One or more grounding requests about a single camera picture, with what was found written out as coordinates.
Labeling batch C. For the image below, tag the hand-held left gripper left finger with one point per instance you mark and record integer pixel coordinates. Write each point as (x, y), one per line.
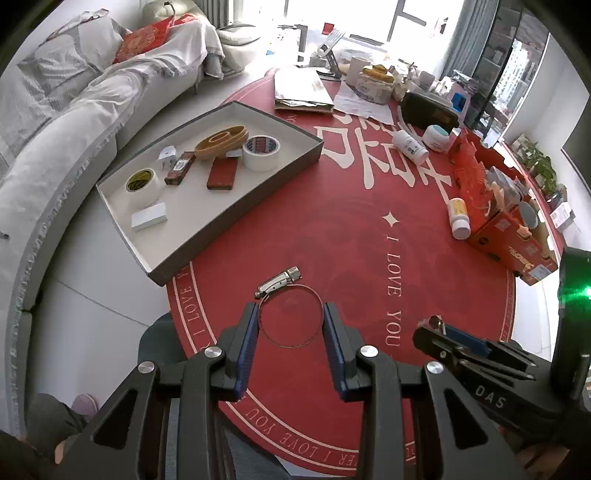
(244, 355)

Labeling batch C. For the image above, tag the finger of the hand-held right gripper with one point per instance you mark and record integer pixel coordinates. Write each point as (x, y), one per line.
(466, 339)
(452, 353)

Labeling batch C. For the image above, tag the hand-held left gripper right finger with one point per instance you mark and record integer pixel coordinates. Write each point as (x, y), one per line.
(339, 355)

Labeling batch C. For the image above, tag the grey cardboard tray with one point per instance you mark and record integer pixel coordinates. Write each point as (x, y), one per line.
(194, 217)

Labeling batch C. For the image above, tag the small white box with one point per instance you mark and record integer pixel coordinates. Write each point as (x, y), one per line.
(148, 217)

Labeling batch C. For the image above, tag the yellowish tape roll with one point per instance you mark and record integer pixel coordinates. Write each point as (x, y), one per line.
(143, 189)

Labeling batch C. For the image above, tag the dark red patterned box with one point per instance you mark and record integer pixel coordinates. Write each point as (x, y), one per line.
(180, 168)

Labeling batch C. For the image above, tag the white tape roll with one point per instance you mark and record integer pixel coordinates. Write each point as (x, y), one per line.
(262, 154)

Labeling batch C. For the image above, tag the small white adapter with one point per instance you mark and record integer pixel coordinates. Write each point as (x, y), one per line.
(168, 157)

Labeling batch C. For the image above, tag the red cardboard carton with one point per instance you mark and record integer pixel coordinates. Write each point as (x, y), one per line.
(498, 230)

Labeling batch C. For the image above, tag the red round table mat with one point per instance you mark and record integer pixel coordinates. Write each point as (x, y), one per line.
(351, 240)

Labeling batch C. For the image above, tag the yellow lid white bottle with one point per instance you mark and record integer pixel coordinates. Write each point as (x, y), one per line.
(459, 219)

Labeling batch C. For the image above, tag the pink slipper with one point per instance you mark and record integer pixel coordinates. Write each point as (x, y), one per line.
(85, 404)

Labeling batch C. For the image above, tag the green potted plant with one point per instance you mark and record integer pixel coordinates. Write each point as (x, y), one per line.
(540, 166)

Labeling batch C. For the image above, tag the white pill bottle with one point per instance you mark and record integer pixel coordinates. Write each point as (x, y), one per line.
(411, 147)

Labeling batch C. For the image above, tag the teal lid jar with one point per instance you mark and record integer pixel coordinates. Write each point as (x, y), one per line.
(436, 138)

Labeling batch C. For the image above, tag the black box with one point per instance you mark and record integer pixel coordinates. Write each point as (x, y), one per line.
(429, 110)

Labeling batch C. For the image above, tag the white paper sheet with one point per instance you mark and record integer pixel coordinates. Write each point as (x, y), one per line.
(364, 110)

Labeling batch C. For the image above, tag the white tin with gold lid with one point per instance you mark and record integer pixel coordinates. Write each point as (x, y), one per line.
(376, 87)

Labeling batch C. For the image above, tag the grey fabric sofa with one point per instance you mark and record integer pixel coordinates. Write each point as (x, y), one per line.
(69, 138)

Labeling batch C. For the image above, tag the dark display cabinet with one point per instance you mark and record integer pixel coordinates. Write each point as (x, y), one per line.
(508, 60)

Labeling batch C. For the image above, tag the white cup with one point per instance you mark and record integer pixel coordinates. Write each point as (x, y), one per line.
(358, 71)

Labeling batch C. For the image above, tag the metal stand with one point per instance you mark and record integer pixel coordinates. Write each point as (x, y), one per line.
(330, 55)

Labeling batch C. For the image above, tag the white throw blanket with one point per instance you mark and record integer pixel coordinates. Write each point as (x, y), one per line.
(184, 50)

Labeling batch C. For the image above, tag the beige leather recliner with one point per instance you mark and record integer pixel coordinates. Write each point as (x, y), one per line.
(231, 41)

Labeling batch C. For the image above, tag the red embroidered cushion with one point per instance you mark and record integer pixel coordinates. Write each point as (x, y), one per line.
(143, 41)
(182, 19)

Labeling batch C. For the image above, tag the grey curtain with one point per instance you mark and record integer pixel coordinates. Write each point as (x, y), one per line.
(226, 10)

